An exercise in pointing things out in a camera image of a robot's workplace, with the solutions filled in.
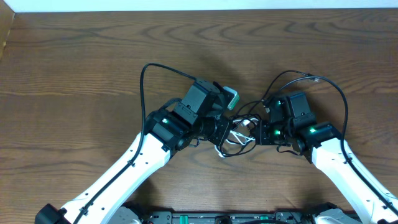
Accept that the white usb cable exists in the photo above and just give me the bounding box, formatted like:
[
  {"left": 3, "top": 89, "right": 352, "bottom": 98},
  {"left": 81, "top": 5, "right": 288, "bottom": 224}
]
[{"left": 214, "top": 117, "right": 261, "bottom": 159}]

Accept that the short black usb cable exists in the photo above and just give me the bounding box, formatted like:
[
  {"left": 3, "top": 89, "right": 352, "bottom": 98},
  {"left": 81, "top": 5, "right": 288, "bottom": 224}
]
[{"left": 217, "top": 113, "right": 262, "bottom": 158}]

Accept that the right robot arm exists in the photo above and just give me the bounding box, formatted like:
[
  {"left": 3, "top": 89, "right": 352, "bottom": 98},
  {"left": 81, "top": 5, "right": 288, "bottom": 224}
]
[{"left": 252, "top": 92, "right": 397, "bottom": 223}]

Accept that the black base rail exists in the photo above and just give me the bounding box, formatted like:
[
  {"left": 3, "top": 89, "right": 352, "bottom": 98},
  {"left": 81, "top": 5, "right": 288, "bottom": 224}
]
[{"left": 124, "top": 208, "right": 364, "bottom": 224}]

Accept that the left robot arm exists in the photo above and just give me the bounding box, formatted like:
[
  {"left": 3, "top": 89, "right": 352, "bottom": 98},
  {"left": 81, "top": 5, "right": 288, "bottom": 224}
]
[{"left": 34, "top": 78, "right": 239, "bottom": 223}]

